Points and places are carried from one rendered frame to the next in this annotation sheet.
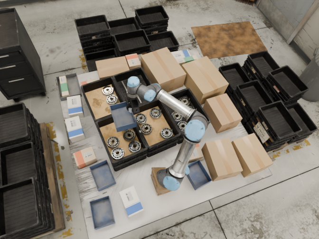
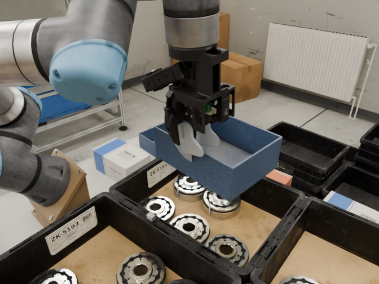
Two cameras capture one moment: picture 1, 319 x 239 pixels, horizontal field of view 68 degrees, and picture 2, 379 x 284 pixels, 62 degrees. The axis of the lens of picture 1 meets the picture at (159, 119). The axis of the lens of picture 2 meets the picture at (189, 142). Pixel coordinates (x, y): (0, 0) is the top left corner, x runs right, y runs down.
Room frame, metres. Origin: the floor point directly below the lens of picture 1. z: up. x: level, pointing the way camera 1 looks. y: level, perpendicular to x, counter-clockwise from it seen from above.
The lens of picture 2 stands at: (1.37, 0.07, 1.44)
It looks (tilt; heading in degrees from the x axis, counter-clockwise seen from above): 31 degrees down; 163
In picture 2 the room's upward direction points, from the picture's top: straight up
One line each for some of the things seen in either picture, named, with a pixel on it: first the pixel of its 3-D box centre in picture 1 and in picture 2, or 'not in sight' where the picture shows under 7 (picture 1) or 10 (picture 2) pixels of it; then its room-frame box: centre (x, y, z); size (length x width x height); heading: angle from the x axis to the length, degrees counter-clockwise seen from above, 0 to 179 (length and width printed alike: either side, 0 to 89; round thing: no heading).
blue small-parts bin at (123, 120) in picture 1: (122, 116); (215, 146); (0.87, 0.28, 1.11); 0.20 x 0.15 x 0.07; 28
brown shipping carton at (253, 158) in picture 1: (248, 155); not in sight; (0.86, -0.82, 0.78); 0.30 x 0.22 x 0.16; 29
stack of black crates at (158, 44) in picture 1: (160, 50); not in sight; (2.44, 0.13, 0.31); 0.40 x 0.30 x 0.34; 118
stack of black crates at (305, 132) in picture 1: (293, 123); not in sight; (1.61, -1.62, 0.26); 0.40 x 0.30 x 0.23; 28
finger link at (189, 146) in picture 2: not in sight; (191, 146); (0.94, 0.21, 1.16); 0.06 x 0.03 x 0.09; 27
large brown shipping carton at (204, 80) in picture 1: (202, 80); not in sight; (1.60, -0.38, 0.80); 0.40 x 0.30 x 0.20; 35
